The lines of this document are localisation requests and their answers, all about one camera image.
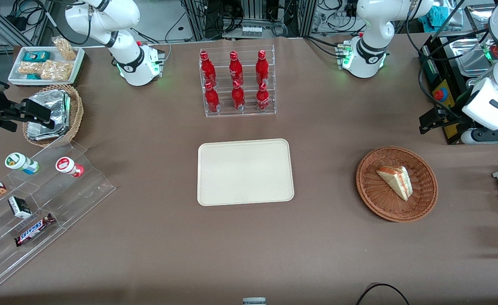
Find red capped yogurt bottle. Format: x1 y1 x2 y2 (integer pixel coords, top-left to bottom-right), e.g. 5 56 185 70
55 156 85 178

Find triangular sandwich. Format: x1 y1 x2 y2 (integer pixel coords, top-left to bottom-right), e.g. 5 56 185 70
376 165 414 202

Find light deep wicker basket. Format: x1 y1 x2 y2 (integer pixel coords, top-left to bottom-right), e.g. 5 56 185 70
22 84 84 148

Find black food warmer cabinet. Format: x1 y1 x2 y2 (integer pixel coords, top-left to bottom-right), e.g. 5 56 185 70
418 4 498 145

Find clear acrylic bottle rack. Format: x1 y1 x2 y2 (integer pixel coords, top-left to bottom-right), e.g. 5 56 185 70
199 44 277 118

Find silver foil wrapped packs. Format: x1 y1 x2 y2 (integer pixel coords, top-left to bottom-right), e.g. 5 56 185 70
27 89 71 141

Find green capped yogurt bottle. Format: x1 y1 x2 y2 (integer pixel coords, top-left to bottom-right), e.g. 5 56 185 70
5 152 40 175

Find snickers chocolate bar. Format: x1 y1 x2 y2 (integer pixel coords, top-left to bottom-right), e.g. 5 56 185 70
14 213 56 247

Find black floor cable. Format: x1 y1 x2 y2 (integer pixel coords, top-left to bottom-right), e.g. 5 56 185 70
355 283 410 305

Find teal cloth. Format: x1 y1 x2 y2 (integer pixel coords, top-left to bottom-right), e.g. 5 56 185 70
429 6 449 28

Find white rectangular snack tray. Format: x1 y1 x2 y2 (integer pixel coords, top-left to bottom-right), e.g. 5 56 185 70
8 46 85 87

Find red cola bottle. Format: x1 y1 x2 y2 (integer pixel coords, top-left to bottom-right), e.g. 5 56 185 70
204 81 221 114
231 80 246 112
256 81 271 113
255 50 270 85
200 51 217 86
229 51 244 85

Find small black white carton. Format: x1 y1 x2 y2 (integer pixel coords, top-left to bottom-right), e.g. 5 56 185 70
8 196 33 219

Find clear bag of puffed snacks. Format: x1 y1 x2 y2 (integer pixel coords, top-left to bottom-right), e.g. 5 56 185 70
18 61 43 76
40 60 73 81
52 36 77 61

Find steel warmer pan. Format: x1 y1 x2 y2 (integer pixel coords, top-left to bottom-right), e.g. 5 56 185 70
449 37 493 78

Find brown round wicker basket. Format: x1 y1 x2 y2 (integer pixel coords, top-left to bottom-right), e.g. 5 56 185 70
356 146 439 223

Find cream plastic serving tray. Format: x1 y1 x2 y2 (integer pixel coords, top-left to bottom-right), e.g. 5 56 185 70
197 139 295 207

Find clear acrylic stepped display stand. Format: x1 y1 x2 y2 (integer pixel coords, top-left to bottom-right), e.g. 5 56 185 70
0 140 116 289

